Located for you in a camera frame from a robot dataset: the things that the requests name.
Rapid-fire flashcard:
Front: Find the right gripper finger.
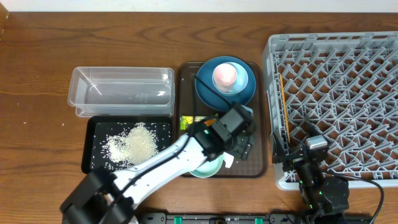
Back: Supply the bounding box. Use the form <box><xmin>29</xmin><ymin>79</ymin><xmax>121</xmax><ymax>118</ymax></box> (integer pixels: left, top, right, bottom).
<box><xmin>303</xmin><ymin>116</ymin><xmax>320</xmax><ymax>138</ymax></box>
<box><xmin>272</xmin><ymin>133</ymin><xmax>286</xmax><ymax>164</ymax></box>

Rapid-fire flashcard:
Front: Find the mint green bowl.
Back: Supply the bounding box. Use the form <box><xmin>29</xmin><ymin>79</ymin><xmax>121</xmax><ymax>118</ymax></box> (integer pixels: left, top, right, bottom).
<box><xmin>189</xmin><ymin>156</ymin><xmax>224</xmax><ymax>178</ymax></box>

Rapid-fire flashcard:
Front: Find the green snack wrapper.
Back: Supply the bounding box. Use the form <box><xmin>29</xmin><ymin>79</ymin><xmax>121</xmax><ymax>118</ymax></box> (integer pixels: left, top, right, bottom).
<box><xmin>179</xmin><ymin>113</ymin><xmax>218</xmax><ymax>130</ymax></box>

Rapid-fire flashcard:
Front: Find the pink plastic cup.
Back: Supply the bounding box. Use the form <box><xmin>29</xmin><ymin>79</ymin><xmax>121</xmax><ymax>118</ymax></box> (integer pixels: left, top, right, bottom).
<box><xmin>212</xmin><ymin>63</ymin><xmax>238</xmax><ymax>93</ymax></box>

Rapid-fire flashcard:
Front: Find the white cooked rice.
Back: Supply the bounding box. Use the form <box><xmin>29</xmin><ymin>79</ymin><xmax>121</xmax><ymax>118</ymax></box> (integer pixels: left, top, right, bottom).
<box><xmin>90</xmin><ymin>122</ymin><xmax>172</xmax><ymax>172</ymax></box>

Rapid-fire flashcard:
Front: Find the white tissue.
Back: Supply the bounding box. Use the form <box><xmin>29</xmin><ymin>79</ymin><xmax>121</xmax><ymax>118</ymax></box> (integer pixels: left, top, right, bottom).
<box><xmin>222</xmin><ymin>152</ymin><xmax>234</xmax><ymax>169</ymax></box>

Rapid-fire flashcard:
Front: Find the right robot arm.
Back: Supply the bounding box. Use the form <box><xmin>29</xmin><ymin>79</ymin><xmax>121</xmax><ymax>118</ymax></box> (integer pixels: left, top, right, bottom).
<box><xmin>272</xmin><ymin>122</ymin><xmax>349</xmax><ymax>223</ymax></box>

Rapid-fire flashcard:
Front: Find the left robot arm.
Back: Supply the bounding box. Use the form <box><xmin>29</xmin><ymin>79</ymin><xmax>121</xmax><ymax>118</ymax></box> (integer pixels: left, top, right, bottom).
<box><xmin>60</xmin><ymin>118</ymin><xmax>256</xmax><ymax>223</ymax></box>

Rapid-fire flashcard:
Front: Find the grey dishwasher rack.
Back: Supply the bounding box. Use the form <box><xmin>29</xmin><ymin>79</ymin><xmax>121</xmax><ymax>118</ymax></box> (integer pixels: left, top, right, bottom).
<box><xmin>262</xmin><ymin>31</ymin><xmax>397</xmax><ymax>189</ymax></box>

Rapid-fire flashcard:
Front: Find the wooden chopstick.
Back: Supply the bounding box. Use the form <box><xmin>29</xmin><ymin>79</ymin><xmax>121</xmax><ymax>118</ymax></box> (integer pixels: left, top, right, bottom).
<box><xmin>279</xmin><ymin>74</ymin><xmax>290</xmax><ymax>143</ymax></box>

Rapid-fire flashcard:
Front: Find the brown serving tray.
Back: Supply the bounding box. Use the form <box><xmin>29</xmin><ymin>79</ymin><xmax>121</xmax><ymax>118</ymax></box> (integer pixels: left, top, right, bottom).
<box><xmin>173</xmin><ymin>62</ymin><xmax>268</xmax><ymax>179</ymax></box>

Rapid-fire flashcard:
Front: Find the light blue small bowl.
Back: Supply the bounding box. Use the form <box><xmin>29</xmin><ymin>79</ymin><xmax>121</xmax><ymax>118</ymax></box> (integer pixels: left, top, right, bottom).
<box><xmin>216</xmin><ymin>62</ymin><xmax>249</xmax><ymax>95</ymax></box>

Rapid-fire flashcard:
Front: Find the dark blue plate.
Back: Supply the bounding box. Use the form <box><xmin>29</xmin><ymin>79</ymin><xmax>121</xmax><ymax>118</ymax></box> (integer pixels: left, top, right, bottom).
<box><xmin>195</xmin><ymin>56</ymin><xmax>256</xmax><ymax>112</ymax></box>

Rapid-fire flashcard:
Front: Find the black plastic tray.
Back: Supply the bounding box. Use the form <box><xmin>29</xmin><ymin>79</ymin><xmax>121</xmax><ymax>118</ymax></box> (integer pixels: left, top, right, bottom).
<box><xmin>81</xmin><ymin>116</ymin><xmax>173</xmax><ymax>174</ymax></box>

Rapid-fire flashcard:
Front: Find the clear plastic bin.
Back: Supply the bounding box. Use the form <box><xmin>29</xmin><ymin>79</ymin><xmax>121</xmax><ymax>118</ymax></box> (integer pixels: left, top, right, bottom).
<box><xmin>68</xmin><ymin>67</ymin><xmax>175</xmax><ymax>117</ymax></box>

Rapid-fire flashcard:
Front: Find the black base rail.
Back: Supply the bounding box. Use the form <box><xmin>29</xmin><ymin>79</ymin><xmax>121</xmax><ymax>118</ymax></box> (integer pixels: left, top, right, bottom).
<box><xmin>137</xmin><ymin>212</ymin><xmax>372</xmax><ymax>224</ymax></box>

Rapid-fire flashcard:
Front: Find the left black cable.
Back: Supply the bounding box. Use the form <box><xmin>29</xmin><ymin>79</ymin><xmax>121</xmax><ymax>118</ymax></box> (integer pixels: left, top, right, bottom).
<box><xmin>191</xmin><ymin>73</ymin><xmax>234</xmax><ymax>125</ymax></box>

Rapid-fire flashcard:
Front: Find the black cable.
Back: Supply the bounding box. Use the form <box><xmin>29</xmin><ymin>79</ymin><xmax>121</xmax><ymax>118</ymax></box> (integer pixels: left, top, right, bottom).
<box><xmin>191</xmin><ymin>73</ymin><xmax>234</xmax><ymax>125</ymax></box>
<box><xmin>323</xmin><ymin>170</ymin><xmax>385</xmax><ymax>224</ymax></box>

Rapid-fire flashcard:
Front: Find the right black cable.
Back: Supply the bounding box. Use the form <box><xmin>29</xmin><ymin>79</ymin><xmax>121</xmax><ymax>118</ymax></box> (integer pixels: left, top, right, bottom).
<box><xmin>323</xmin><ymin>170</ymin><xmax>385</xmax><ymax>224</ymax></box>

